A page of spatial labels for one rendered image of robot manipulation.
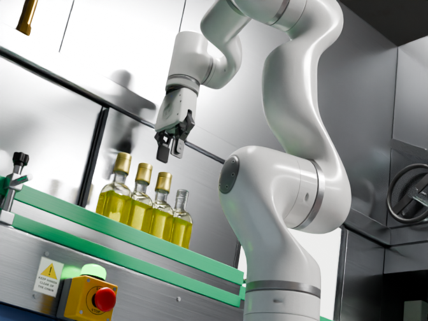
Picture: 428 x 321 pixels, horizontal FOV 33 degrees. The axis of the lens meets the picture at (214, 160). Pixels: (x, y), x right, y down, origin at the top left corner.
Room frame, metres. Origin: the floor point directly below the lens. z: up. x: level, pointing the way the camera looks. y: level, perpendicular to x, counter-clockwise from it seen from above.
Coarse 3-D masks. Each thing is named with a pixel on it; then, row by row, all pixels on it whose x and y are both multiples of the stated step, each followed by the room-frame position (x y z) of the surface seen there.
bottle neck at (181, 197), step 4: (176, 192) 1.57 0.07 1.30; (180, 192) 1.57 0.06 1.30; (184, 192) 1.56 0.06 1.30; (188, 192) 1.57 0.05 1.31; (176, 196) 1.57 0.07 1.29; (180, 196) 1.56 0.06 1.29; (184, 196) 1.57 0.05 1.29; (188, 196) 1.58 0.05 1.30; (176, 200) 1.57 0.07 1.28; (180, 200) 1.56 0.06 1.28; (184, 200) 1.57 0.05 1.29; (176, 204) 1.57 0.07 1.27; (180, 204) 1.56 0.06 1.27; (184, 204) 1.57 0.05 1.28; (184, 208) 1.57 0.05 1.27
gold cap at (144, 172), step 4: (140, 164) 1.50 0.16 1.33; (144, 164) 1.49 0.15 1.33; (148, 164) 1.49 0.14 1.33; (140, 168) 1.49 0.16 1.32; (144, 168) 1.49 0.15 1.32; (148, 168) 1.49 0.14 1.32; (152, 168) 1.51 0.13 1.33; (136, 172) 1.50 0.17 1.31; (140, 172) 1.49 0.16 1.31; (144, 172) 1.49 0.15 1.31; (148, 172) 1.50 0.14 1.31; (136, 176) 1.50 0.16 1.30; (140, 176) 1.49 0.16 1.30; (144, 176) 1.49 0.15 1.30; (148, 176) 1.50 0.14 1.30; (144, 180) 1.49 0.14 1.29; (148, 180) 1.50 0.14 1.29; (148, 184) 1.52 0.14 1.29
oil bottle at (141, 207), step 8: (136, 192) 1.48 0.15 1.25; (144, 192) 1.50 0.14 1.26; (136, 200) 1.47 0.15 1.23; (144, 200) 1.49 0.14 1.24; (136, 208) 1.48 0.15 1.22; (144, 208) 1.49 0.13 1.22; (152, 208) 1.50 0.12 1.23; (136, 216) 1.48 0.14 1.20; (144, 216) 1.49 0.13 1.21; (128, 224) 1.47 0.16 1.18; (136, 224) 1.48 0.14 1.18; (144, 224) 1.49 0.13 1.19
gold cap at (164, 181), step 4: (160, 172) 1.53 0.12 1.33; (164, 172) 1.53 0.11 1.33; (160, 176) 1.53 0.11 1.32; (164, 176) 1.53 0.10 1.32; (168, 176) 1.53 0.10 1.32; (172, 176) 1.54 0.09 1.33; (160, 180) 1.53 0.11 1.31; (164, 180) 1.53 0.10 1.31; (168, 180) 1.53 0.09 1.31; (156, 184) 1.54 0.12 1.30; (160, 184) 1.53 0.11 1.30; (164, 184) 1.53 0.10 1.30; (168, 184) 1.53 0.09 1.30; (156, 188) 1.53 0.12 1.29; (160, 188) 1.53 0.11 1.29; (164, 188) 1.53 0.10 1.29; (168, 188) 1.53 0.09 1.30; (168, 192) 1.55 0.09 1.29
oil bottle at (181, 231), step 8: (176, 208) 1.56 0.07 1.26; (176, 216) 1.54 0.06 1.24; (184, 216) 1.56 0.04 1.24; (176, 224) 1.54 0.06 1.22; (184, 224) 1.56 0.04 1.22; (192, 224) 1.57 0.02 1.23; (176, 232) 1.55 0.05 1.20; (184, 232) 1.56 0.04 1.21; (176, 240) 1.55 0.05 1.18; (184, 240) 1.56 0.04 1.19
